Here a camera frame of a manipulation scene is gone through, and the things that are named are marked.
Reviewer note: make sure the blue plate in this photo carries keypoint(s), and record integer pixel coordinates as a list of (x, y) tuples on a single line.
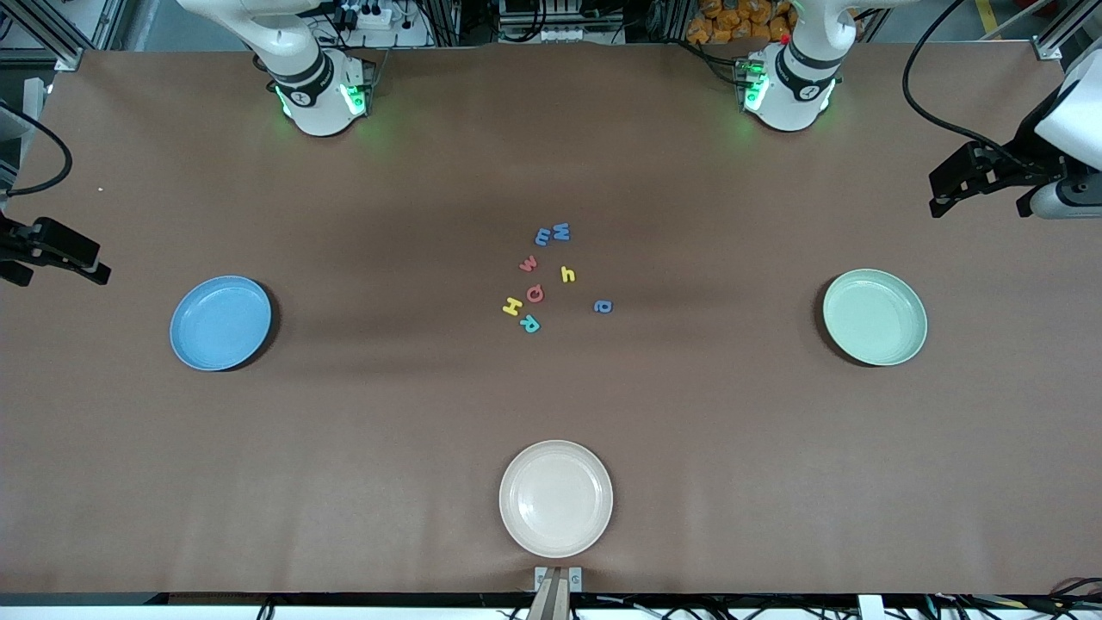
[(220, 323)]

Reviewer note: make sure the blue foam small m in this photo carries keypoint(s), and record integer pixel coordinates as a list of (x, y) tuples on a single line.
[(544, 237)]

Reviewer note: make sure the grey equipment rack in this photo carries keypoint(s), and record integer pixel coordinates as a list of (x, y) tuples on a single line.
[(560, 34)]

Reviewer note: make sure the pink foam capital Q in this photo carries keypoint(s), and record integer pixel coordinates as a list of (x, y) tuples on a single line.
[(529, 295)]

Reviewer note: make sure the cream plate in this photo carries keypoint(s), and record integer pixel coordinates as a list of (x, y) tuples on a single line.
[(556, 499)]

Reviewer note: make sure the white power strip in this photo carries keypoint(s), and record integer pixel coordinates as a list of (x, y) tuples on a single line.
[(377, 15)]

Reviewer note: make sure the teal foam capital R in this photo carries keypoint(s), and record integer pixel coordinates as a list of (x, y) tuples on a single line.
[(530, 325)]

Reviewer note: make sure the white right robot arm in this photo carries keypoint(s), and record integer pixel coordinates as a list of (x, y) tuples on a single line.
[(314, 86)]

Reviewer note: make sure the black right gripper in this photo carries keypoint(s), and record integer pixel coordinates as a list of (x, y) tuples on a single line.
[(19, 240)]

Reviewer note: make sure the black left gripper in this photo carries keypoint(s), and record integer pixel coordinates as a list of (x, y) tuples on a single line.
[(1028, 148)]

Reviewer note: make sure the white tag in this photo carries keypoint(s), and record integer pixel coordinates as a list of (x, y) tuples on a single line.
[(870, 608)]

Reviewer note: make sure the grey metal mount bracket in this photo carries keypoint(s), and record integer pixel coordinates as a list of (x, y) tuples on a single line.
[(541, 575)]

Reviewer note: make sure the yellow foam capital H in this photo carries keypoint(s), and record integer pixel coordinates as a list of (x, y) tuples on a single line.
[(512, 306)]

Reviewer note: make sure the green plate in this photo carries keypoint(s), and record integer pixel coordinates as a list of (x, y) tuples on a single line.
[(874, 317)]

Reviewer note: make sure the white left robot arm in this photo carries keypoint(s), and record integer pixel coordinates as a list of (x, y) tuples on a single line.
[(801, 86)]

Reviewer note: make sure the orange objects pile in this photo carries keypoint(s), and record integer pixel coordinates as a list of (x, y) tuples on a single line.
[(732, 21)]

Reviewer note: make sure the red foam small w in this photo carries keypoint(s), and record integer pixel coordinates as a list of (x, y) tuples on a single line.
[(529, 263)]

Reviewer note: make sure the aluminium frame profile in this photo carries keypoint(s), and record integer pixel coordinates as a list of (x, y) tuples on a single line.
[(69, 58), (1046, 49)]

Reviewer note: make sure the grey table side bracket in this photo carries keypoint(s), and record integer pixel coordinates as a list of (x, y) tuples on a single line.
[(34, 95)]

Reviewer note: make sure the blue foam capital W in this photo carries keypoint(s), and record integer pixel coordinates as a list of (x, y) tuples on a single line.
[(561, 231)]

